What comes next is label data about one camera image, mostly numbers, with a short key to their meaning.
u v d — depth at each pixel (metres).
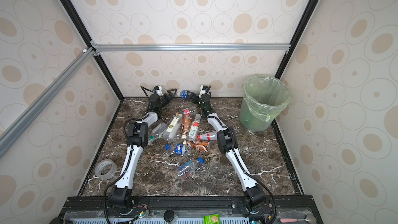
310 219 0.71
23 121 0.55
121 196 0.65
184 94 1.17
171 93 1.07
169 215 0.62
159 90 1.08
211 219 0.69
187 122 1.00
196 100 1.03
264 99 1.04
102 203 0.73
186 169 0.82
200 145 0.89
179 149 0.87
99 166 0.83
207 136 0.95
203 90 1.05
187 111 1.06
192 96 1.04
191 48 0.92
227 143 0.79
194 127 0.97
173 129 0.90
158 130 0.99
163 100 1.05
